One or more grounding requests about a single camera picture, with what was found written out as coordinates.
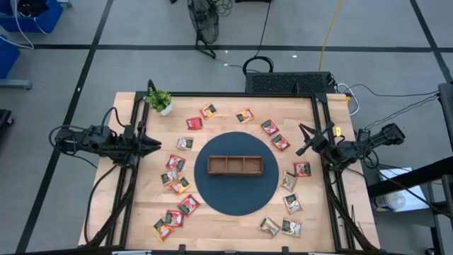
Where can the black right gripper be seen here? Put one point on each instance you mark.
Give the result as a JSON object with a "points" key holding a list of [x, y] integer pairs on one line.
{"points": [[320, 141]]}

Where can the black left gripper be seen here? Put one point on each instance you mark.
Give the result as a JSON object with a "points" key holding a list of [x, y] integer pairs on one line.
{"points": [[131, 143]]}

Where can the grey metal stand foot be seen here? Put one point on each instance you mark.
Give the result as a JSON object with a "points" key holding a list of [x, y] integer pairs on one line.
{"points": [[16, 84]]}

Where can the black floor fan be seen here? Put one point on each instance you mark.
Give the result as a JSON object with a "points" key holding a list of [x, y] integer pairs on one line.
{"points": [[203, 21]]}

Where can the orange tea packet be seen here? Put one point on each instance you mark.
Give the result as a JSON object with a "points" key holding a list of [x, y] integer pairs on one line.
{"points": [[245, 116], [208, 111], [179, 185], [163, 230]]}

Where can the scattered snack packets on table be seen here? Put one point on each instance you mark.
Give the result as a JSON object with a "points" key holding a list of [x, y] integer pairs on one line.
{"points": [[291, 227]]}

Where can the black metal desk frame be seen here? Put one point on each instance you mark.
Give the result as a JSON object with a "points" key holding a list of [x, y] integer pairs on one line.
{"points": [[410, 177]]}

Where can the wooden three-compartment box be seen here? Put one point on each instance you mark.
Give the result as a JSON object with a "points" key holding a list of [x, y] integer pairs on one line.
{"points": [[235, 165]]}

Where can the black wheeled object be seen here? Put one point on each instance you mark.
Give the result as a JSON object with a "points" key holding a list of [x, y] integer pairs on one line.
{"points": [[4, 117]]}

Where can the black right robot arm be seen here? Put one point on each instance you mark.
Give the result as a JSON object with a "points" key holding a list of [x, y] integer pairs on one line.
{"points": [[385, 136]]}

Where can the blue plastic bin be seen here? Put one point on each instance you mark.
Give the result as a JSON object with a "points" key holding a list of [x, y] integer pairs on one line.
{"points": [[49, 17], [7, 56]]}

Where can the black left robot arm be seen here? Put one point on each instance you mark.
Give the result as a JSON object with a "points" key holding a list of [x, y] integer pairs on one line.
{"points": [[92, 140]]}

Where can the small green plant white pot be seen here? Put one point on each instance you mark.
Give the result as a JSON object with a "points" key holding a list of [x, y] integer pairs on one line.
{"points": [[159, 100]]}

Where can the white cardboard box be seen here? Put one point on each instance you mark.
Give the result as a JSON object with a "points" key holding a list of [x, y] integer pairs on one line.
{"points": [[415, 200]]}

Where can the beige tea packet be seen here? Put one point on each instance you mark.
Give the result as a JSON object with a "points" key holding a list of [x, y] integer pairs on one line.
{"points": [[289, 181], [292, 203], [269, 226], [184, 143], [169, 177]]}

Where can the round dark blue woven placemat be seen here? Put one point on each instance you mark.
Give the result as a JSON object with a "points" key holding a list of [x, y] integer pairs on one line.
{"points": [[233, 198]]}

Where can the black perforated computer case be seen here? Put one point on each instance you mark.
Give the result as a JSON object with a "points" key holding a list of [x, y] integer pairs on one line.
{"points": [[283, 82]]}

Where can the white wipes canister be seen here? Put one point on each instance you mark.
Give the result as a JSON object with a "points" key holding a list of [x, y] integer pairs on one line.
{"points": [[389, 202]]}

